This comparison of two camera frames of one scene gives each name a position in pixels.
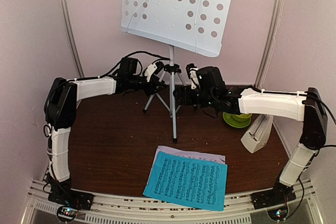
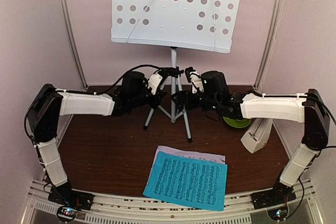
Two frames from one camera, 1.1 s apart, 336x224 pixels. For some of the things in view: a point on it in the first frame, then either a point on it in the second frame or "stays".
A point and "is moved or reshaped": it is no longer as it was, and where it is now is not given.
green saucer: x=228 y=117 stays
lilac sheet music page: x=195 y=155 stays
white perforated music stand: x=188 y=10 is moved or reshaped
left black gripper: x=153 y=83 -> x=159 y=95
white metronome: x=257 y=136 stays
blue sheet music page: x=190 y=181 stays
